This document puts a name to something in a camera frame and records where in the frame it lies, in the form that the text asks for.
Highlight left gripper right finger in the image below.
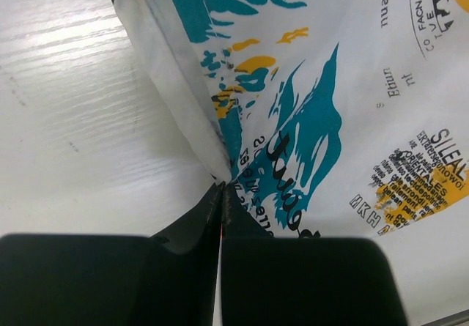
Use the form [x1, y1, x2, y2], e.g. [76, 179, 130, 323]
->
[221, 185, 407, 325]

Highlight white teal yellow patterned shorts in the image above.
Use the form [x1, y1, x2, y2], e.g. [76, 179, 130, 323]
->
[111, 0, 468, 322]

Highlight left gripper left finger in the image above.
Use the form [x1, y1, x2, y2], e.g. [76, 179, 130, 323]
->
[1, 185, 223, 325]

